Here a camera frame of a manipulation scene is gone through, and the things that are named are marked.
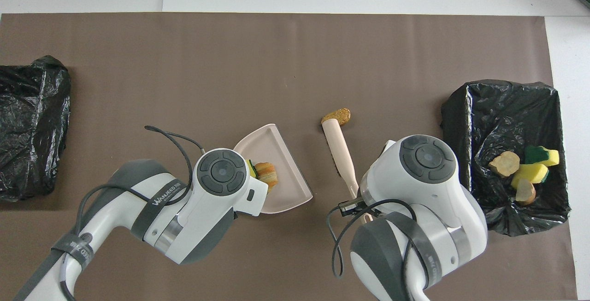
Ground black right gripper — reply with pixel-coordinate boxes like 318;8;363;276
339;200;366;218

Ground beige hand brush black bristles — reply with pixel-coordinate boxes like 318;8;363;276
321;118;373;223

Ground beige plastic dustpan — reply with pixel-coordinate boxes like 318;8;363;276
233;124;313;214

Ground orange striped croissant toy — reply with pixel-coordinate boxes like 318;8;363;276
515;179;537;206
255;162;278;189

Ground brown oblong bread toy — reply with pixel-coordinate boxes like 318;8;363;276
321;108;351;128

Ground pale sliced bread toy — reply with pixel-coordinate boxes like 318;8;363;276
489;151;520;177

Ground notched yellow sponge piece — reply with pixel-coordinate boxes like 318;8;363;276
510;163;550;189

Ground green topped yellow sponge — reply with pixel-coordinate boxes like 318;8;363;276
524;145;560;167

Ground bin lined with black bag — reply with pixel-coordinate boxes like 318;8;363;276
0;55;71;202
441;79;572;237

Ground brown paper table mat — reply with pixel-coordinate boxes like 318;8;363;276
0;13;578;301

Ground black right arm gripper cable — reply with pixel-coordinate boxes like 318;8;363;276
326;199;418;278

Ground black arm gripper cable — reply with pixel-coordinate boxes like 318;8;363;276
144;125;206;205
326;199;418;278

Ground black left arm gripper cable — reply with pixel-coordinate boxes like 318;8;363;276
144;125;206;205

